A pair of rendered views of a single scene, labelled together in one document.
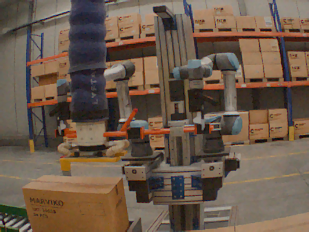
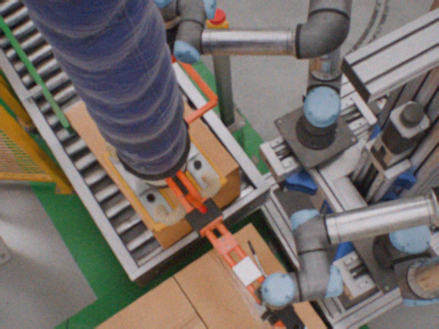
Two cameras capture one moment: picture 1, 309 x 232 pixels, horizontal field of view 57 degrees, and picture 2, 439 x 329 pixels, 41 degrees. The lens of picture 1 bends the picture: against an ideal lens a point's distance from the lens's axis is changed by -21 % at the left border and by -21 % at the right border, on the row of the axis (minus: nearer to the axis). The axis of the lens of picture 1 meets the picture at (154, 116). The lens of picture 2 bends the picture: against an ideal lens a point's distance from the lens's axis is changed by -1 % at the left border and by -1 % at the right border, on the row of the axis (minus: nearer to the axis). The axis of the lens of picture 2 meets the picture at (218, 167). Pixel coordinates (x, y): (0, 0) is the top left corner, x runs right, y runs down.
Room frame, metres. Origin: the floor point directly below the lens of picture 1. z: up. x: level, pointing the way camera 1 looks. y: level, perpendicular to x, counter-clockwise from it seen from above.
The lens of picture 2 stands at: (1.64, -0.32, 3.00)
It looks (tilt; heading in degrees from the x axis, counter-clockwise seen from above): 70 degrees down; 55
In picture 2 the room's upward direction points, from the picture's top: 9 degrees counter-clockwise
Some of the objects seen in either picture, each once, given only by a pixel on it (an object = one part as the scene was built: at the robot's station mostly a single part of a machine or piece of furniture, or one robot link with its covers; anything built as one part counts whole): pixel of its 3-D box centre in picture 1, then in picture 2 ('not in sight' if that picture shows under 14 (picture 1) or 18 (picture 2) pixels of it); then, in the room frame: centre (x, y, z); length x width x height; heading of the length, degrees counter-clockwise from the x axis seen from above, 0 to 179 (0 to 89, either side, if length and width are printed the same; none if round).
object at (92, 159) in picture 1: (88, 156); (139, 183); (1.79, 0.37, 1.14); 0.34 x 0.10 x 0.05; 83
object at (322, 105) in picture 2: (139, 130); (321, 109); (2.39, 0.11, 1.20); 0.13 x 0.12 x 0.14; 37
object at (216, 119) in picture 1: (214, 126); (408, 240); (2.25, -0.38, 1.20); 0.13 x 0.12 x 0.14; 55
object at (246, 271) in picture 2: (176, 131); (247, 272); (1.83, -0.11, 1.24); 0.07 x 0.07 x 0.04; 83
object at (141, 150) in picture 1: (141, 148); (317, 124); (2.38, 0.10, 1.09); 0.15 x 0.15 x 0.10
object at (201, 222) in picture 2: (135, 132); (204, 216); (1.86, 0.11, 1.24); 0.10 x 0.08 x 0.06; 173
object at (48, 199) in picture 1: (76, 211); (157, 157); (1.95, 0.55, 0.75); 0.60 x 0.40 x 0.40; 84
